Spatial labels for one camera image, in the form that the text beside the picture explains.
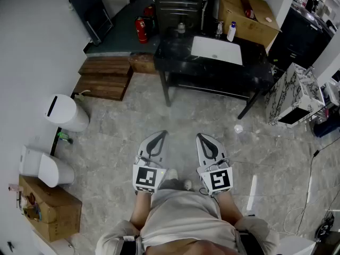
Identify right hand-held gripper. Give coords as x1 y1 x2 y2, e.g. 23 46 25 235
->
195 132 234 197

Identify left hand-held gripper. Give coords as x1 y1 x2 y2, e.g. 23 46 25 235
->
132 130 169 195

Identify white bottle with blue cap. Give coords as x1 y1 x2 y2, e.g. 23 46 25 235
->
226 21 237 43

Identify person's right forearm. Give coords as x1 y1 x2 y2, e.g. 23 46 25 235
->
212 192 244 227

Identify person's left forearm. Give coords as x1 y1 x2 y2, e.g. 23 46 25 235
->
129 190 152 231

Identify black marble sink counter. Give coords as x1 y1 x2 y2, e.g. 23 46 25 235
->
153 27 276 121

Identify white sink basin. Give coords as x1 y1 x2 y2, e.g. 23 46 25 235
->
191 36 244 67

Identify person's left shoe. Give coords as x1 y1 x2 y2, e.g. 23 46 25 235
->
164 168 179 182

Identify person's beige clothing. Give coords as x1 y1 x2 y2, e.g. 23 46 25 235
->
95 178 280 255

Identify dark wooden steps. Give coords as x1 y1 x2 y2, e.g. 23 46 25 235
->
72 56 134 102

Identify small wooden crate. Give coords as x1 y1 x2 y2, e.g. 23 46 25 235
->
128 53 158 75

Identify white veined marble cabinet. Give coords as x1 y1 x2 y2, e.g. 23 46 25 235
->
264 63 327 129

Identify white round trash can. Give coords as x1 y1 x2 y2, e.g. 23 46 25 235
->
44 93 90 133

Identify white toilet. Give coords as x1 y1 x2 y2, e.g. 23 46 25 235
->
18 144 76 189

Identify brown cardboard box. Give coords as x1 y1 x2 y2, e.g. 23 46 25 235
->
18 175 83 243

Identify large red fire extinguisher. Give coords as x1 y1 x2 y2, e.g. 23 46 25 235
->
134 16 149 45

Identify white smooth fixture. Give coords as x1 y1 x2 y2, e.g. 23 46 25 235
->
278 234 317 255

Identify large open cardboard box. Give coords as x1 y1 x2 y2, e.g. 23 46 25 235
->
217 0 283 50

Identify small red fire extinguisher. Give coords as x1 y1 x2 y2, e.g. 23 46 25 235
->
143 5 156 19

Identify black glossy cabinet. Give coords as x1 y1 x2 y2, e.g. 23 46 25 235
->
267 6 336 72

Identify black metal drawer cabinet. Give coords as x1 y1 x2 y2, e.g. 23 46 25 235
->
154 0 208 35

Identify black floor cable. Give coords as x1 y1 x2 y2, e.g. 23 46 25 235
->
294 135 340 223

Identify white floor cable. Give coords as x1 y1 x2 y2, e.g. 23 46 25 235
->
282 195 330 236

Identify dark panel with metal frame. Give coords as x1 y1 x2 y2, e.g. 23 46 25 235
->
69 0 115 47

